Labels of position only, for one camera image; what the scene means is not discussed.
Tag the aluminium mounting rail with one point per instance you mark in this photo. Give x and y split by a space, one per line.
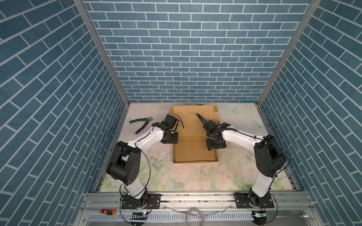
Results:
209 201

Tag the orange black screwdriver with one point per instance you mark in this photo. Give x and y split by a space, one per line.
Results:
109 212

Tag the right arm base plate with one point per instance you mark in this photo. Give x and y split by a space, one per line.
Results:
247 201

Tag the brown cardboard box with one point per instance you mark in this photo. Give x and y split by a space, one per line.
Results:
192 146

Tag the white slotted cable duct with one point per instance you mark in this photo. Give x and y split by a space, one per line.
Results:
171 217

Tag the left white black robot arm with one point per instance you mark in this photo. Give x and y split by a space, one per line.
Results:
124 163

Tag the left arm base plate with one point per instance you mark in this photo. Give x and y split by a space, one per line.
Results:
151 200

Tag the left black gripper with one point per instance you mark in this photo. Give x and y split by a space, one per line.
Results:
175 140

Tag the clear plastic tube loop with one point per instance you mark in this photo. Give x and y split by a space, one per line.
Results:
196 214

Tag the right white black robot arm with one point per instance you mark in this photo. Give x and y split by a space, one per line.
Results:
269 157

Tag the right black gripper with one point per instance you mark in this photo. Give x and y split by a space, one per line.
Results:
209 146

